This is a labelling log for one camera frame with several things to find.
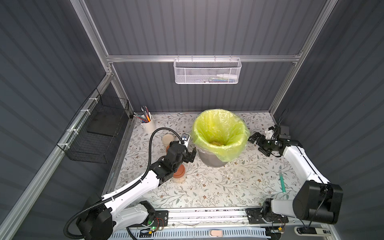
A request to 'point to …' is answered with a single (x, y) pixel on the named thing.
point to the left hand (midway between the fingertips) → (188, 146)
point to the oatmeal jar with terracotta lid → (179, 176)
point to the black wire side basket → (90, 137)
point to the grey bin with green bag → (220, 136)
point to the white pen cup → (148, 127)
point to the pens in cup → (147, 115)
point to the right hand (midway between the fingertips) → (256, 143)
